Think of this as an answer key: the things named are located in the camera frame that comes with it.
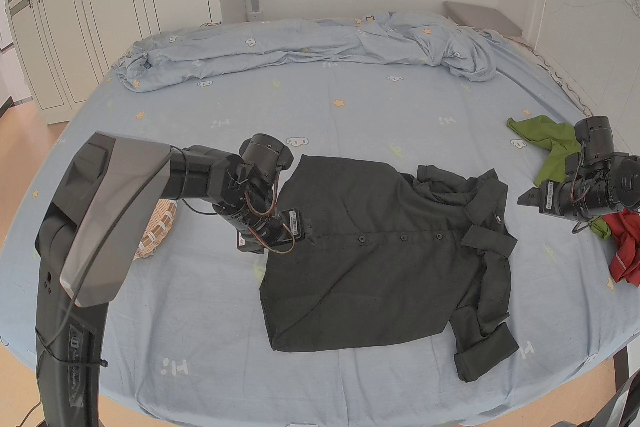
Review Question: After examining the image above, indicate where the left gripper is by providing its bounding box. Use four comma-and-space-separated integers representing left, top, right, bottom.
260, 210, 308, 250

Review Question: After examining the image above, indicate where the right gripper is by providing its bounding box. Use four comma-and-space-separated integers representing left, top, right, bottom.
539, 180, 583, 219

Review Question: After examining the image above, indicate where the black shirt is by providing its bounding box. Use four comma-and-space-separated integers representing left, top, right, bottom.
258, 155, 520, 383

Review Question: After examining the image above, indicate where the green garment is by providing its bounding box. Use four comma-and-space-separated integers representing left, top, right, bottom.
506, 115, 611, 241

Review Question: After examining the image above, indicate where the red garment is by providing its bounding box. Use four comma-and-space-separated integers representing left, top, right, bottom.
600, 209, 640, 288

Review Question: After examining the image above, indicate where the round woven basket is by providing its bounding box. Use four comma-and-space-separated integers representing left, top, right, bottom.
132, 197, 181, 261

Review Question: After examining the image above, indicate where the bed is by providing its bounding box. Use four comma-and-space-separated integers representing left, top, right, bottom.
0, 0, 640, 427

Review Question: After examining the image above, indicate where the pale blue quilt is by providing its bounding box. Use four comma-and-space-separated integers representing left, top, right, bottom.
116, 11, 498, 94

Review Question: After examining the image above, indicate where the grey bedside table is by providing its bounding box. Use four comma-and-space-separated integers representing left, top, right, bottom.
444, 1, 523, 38

